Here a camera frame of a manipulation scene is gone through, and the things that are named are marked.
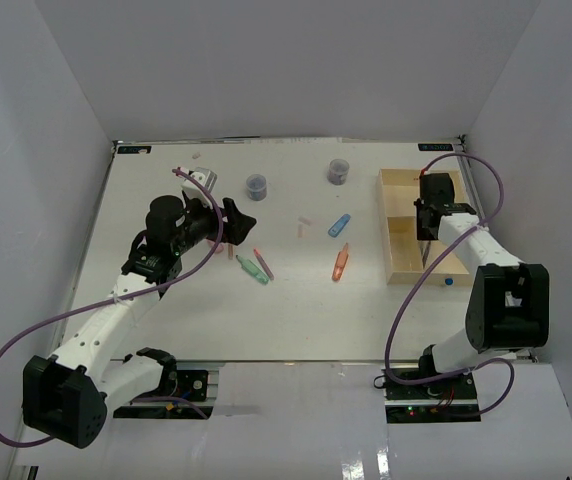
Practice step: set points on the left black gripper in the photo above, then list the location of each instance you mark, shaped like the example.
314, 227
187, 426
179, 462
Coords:
238, 225

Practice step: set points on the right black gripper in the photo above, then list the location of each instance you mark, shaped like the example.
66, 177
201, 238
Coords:
423, 235

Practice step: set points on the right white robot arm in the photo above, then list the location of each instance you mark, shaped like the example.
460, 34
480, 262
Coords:
509, 305

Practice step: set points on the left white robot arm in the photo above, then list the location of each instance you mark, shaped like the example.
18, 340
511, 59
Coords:
69, 395

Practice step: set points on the pink highlighter cap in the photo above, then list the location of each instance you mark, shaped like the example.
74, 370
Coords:
219, 247

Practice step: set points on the green highlighter pen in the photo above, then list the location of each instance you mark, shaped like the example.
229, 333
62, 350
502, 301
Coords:
253, 270

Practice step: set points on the pink highlighter pen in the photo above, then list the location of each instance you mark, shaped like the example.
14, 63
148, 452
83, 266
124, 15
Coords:
263, 264

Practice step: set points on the left clear clip jar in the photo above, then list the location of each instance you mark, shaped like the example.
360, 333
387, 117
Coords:
256, 187

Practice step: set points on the clear clip jar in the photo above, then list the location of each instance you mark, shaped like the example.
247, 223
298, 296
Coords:
338, 170
256, 187

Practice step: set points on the blue highlighter cap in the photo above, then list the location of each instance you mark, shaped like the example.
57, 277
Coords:
338, 226

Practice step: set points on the right clear clip jar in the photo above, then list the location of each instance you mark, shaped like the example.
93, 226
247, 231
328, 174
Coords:
338, 170

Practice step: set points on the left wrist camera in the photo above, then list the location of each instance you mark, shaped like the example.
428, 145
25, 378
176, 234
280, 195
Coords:
202, 179

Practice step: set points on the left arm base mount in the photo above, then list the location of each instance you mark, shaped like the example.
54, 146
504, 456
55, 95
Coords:
180, 395

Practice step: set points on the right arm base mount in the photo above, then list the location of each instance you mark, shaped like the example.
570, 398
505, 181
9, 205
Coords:
451, 401

